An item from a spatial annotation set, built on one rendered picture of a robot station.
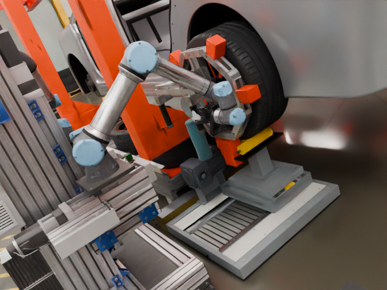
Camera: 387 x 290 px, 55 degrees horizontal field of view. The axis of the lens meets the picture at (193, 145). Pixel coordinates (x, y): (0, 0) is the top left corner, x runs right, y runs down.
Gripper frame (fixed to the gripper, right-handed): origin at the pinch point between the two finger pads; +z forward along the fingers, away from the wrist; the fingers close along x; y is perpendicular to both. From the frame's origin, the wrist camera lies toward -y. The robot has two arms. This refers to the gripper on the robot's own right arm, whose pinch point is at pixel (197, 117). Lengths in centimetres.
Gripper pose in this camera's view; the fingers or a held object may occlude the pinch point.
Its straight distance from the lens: 190.5
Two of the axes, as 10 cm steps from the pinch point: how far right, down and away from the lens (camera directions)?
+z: -5.3, -1.1, 8.4
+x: -7.7, 4.8, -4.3
